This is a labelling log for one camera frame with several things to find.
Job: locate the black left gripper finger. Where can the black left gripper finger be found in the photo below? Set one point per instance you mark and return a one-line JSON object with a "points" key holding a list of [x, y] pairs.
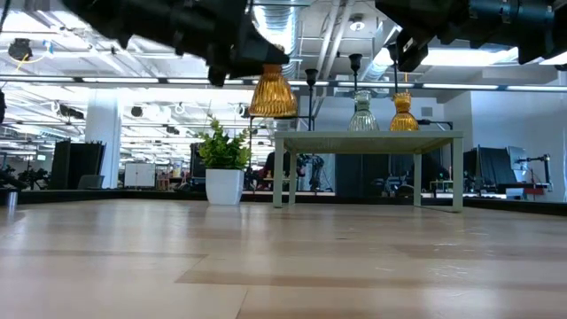
{"points": [[257, 51]]}

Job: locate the amber ribbed glass candle holder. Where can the amber ribbed glass candle holder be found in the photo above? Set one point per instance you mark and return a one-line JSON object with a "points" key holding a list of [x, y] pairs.
{"points": [[272, 95], [403, 117]]}

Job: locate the short black candlestick holder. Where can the short black candlestick holder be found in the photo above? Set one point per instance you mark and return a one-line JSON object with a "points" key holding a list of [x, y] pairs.
{"points": [[311, 76]]}

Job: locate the medium black candlestick holder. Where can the medium black candlestick holder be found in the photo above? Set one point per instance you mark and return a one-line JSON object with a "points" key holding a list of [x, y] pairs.
{"points": [[354, 59]]}

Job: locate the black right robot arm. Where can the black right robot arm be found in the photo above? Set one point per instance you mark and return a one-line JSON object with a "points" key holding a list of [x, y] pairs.
{"points": [[518, 22]]}

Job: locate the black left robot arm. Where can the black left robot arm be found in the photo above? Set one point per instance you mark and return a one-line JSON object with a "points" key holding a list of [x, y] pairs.
{"points": [[133, 17]]}

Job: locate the black robot arm on stand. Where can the black robot arm on stand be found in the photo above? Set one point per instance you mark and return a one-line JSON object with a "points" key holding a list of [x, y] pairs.
{"points": [[548, 170]]}

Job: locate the bright ceiling light panel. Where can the bright ceiling light panel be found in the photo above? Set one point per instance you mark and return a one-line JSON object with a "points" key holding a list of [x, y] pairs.
{"points": [[469, 57]]}

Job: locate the white ceiling sensor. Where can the white ceiling sensor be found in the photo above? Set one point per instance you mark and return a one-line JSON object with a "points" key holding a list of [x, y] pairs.
{"points": [[356, 25]]}

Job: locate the person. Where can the person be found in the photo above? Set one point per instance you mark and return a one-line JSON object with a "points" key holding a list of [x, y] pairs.
{"points": [[267, 173]]}

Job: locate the pale green perforated shelf table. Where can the pale green perforated shelf table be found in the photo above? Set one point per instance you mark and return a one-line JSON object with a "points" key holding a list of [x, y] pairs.
{"points": [[367, 142]]}

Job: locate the small green plant white pot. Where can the small green plant white pot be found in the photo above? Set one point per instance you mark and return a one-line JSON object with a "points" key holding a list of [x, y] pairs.
{"points": [[223, 186]]}

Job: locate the white building column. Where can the white building column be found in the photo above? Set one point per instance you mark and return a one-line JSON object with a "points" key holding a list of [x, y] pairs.
{"points": [[103, 142]]}

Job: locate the white cabinet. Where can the white cabinet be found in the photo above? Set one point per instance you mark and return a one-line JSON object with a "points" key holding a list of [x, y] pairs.
{"points": [[139, 175]]}

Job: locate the black display panel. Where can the black display panel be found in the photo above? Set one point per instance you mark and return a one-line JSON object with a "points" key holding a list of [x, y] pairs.
{"points": [[487, 168]]}

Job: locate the black partition panels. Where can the black partition panels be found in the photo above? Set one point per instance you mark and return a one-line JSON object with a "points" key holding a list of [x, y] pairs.
{"points": [[75, 164]]}

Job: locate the silver spiral air duct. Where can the silver spiral air duct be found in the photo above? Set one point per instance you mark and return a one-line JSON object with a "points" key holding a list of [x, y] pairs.
{"points": [[277, 26]]}

